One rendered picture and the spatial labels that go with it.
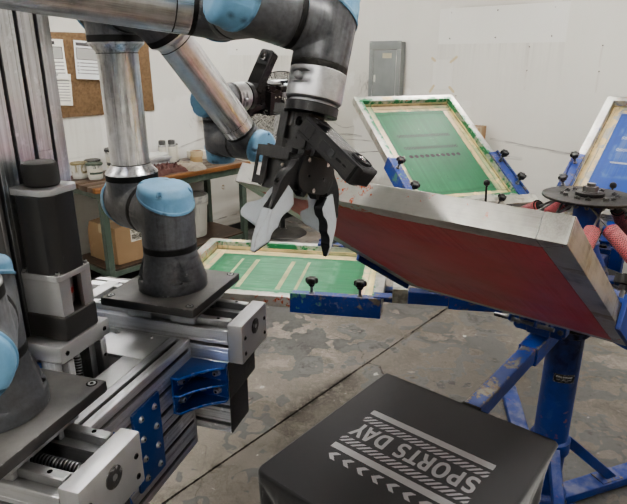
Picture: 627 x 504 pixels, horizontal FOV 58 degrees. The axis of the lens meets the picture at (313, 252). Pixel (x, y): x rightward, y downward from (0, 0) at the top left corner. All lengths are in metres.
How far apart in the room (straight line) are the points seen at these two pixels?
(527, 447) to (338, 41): 0.95
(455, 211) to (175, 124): 4.66
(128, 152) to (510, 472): 1.04
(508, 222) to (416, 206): 0.13
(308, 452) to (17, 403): 0.61
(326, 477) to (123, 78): 0.92
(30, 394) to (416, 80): 5.52
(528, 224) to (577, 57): 4.77
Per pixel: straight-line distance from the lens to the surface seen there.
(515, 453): 1.33
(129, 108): 1.29
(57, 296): 1.09
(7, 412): 0.89
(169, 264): 1.22
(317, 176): 0.74
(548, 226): 0.75
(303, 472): 1.21
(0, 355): 0.70
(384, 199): 0.84
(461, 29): 5.88
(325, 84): 0.73
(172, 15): 0.81
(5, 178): 1.10
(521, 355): 1.78
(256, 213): 0.71
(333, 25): 0.75
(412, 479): 1.21
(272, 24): 0.72
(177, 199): 1.19
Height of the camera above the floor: 1.74
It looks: 19 degrees down
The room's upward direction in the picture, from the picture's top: straight up
